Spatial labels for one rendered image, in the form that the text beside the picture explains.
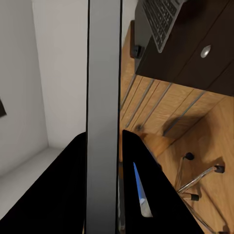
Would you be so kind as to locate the keyboard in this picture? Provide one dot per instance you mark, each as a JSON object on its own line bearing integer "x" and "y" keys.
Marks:
{"x": 161, "y": 16}

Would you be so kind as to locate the mouse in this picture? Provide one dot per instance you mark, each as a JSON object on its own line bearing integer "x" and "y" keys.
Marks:
{"x": 136, "y": 51}

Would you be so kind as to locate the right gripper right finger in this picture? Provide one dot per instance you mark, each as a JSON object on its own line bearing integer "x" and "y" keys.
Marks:
{"x": 169, "y": 213}

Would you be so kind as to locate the notebook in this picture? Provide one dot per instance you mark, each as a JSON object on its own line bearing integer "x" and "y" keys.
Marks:
{"x": 101, "y": 211}

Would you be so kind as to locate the swivel chair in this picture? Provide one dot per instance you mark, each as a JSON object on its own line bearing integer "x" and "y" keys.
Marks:
{"x": 145, "y": 209}

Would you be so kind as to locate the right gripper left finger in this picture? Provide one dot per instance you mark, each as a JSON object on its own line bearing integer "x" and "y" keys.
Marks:
{"x": 55, "y": 203}

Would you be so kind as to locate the folder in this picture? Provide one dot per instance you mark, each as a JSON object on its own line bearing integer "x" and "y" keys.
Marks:
{"x": 141, "y": 193}

